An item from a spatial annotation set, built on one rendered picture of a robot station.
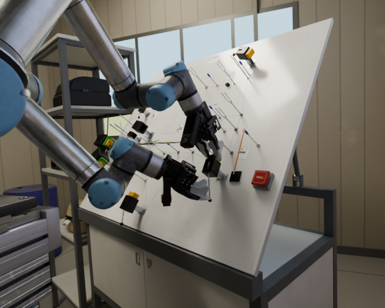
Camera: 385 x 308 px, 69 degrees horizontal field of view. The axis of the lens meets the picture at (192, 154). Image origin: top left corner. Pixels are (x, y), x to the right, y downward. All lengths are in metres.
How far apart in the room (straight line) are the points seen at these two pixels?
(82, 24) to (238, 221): 0.71
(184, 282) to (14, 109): 0.86
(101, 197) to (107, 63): 0.37
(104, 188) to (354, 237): 2.81
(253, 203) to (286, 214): 2.25
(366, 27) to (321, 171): 1.38
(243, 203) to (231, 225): 0.08
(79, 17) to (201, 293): 0.92
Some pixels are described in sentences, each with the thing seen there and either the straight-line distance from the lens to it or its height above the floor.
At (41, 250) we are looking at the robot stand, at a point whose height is 1.04.
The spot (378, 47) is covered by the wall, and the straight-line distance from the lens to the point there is 3.16.
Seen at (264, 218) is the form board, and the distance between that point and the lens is 0.88.
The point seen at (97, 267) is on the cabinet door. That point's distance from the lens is 1.78.
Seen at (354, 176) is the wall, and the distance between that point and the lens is 3.09.
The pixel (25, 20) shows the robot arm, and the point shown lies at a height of 1.45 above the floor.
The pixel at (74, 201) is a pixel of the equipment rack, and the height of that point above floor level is 0.89.
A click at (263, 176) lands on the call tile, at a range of 0.90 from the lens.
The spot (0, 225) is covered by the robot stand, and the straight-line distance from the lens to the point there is 0.62.
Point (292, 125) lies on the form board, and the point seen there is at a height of 1.27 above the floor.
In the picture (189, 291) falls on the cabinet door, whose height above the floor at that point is 0.69.
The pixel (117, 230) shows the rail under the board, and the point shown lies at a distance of 1.37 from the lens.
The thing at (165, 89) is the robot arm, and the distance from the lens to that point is 0.80.
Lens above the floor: 1.27
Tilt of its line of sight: 4 degrees down
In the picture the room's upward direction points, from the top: 3 degrees counter-clockwise
